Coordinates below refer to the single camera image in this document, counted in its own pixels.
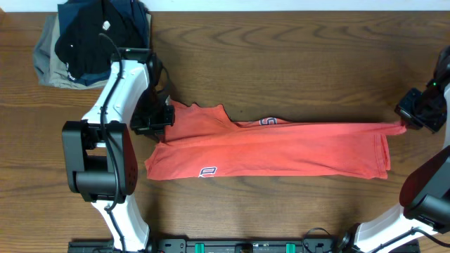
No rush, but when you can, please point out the khaki folded garment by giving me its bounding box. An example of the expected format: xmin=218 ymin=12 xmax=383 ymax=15
xmin=49 ymin=1 xmax=150 ymax=89

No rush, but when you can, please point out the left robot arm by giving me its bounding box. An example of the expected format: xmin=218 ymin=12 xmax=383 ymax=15
xmin=62 ymin=48 xmax=175 ymax=252

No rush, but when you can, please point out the grey folded garment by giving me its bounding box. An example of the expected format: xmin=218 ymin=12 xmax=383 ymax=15
xmin=32 ymin=15 xmax=56 ymax=86

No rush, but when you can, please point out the coral red t-shirt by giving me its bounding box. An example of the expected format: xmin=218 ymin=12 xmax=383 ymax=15
xmin=145 ymin=102 xmax=406 ymax=181

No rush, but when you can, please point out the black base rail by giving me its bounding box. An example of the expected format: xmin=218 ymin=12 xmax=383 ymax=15
xmin=67 ymin=238 xmax=420 ymax=253

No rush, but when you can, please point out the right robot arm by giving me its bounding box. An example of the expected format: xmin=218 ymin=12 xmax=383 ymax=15
xmin=339 ymin=82 xmax=449 ymax=252

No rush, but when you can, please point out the navy folded garment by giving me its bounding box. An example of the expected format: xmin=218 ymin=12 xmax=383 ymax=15
xmin=57 ymin=0 xmax=151 ymax=87

